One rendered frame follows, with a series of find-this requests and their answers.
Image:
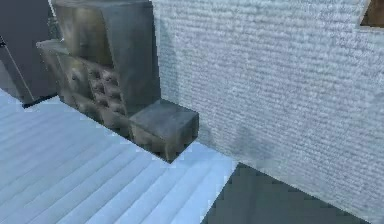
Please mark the brown wall opening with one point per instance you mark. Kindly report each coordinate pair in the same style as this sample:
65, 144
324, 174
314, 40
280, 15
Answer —
375, 13

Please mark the dark grey room door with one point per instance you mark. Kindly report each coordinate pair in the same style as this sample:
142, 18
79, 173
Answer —
23, 50

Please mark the grey brown stepped cupboard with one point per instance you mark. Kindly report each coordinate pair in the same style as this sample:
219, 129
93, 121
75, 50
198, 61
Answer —
126, 66

